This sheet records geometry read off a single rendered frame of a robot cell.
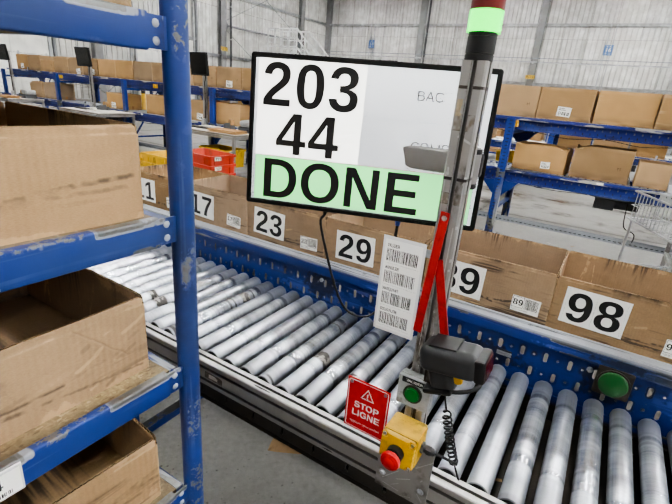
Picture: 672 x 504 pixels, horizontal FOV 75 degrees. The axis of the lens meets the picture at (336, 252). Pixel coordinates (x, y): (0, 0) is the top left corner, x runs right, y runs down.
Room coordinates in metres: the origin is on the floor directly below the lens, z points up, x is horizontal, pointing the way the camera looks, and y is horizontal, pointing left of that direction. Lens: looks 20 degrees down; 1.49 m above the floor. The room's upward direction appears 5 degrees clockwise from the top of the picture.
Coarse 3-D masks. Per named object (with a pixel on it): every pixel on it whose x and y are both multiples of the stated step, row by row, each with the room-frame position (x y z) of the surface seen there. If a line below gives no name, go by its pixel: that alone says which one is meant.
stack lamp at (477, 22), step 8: (472, 0) 0.75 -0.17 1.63; (480, 0) 0.73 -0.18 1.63; (488, 0) 0.73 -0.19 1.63; (496, 0) 0.73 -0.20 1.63; (504, 0) 0.73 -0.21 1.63; (472, 8) 0.74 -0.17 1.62; (480, 8) 0.73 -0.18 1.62; (488, 8) 0.73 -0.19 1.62; (496, 8) 0.73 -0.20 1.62; (504, 8) 0.74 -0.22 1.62; (472, 16) 0.74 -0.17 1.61; (480, 16) 0.73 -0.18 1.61; (488, 16) 0.73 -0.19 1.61; (496, 16) 0.73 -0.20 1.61; (472, 24) 0.74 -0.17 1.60; (480, 24) 0.73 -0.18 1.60; (488, 24) 0.73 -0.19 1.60; (496, 24) 0.73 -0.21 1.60; (496, 32) 0.73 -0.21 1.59
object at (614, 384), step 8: (600, 376) 1.02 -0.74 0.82; (608, 376) 1.01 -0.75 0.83; (616, 376) 1.00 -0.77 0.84; (600, 384) 1.01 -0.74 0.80; (608, 384) 1.00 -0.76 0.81; (616, 384) 0.99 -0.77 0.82; (624, 384) 0.99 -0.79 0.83; (608, 392) 1.00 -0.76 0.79; (616, 392) 0.99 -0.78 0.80; (624, 392) 0.98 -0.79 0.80
